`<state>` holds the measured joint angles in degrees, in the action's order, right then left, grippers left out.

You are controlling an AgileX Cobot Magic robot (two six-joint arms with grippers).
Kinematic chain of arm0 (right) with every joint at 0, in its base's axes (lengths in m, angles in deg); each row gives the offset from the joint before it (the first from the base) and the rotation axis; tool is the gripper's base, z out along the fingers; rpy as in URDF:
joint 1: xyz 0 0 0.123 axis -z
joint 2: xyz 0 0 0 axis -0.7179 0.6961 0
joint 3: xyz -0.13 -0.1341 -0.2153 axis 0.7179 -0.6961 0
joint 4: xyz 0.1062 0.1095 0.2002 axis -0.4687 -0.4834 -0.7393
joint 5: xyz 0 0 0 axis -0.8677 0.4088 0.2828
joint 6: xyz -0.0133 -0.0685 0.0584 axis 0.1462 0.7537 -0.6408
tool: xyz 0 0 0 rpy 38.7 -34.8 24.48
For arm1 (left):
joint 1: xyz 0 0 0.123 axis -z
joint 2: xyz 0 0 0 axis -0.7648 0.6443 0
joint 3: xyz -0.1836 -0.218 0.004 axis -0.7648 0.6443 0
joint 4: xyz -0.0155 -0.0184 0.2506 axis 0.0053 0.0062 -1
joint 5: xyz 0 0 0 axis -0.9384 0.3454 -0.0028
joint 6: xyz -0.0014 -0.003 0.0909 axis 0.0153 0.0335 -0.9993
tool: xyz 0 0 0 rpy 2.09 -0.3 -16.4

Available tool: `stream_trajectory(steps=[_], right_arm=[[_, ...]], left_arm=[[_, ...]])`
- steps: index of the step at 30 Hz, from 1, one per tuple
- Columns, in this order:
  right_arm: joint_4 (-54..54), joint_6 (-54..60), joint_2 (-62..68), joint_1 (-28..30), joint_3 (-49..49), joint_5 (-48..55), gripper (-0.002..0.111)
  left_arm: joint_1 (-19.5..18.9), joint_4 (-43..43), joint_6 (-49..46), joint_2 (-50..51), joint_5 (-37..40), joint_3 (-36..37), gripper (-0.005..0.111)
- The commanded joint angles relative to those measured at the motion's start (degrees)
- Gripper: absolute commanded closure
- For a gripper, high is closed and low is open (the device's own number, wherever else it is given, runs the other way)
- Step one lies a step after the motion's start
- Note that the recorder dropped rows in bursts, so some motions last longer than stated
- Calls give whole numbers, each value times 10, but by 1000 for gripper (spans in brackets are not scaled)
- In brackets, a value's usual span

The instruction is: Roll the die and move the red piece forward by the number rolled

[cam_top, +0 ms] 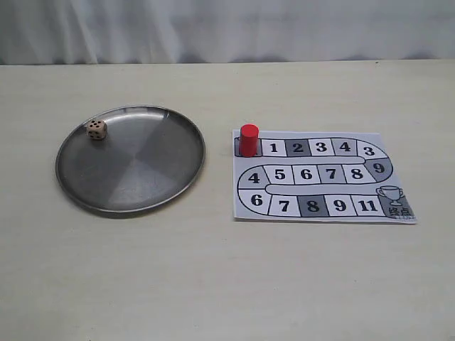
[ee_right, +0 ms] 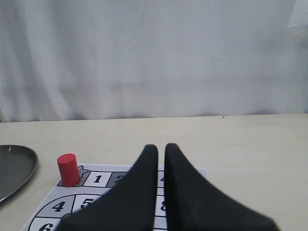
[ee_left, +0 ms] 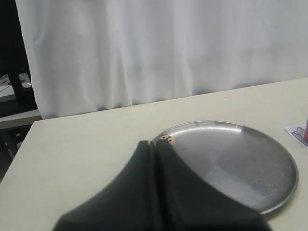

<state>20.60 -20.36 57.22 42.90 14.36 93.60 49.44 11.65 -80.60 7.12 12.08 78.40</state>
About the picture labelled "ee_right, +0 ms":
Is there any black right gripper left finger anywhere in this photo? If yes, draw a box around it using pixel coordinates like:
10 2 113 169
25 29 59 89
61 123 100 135
56 144 158 231

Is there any paper number game board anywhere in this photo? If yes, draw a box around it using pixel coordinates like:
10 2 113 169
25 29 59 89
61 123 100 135
20 164 207 231

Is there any round stainless steel plate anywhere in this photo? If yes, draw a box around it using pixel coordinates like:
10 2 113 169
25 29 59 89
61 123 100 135
0 144 38 203

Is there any red cylinder piece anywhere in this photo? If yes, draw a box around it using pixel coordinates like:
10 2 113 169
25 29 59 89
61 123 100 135
57 153 80 187

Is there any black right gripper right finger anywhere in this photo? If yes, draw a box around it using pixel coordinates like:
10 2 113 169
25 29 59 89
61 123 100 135
164 143 279 231

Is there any white cloth backdrop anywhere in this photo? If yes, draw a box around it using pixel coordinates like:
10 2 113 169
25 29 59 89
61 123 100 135
0 0 308 122

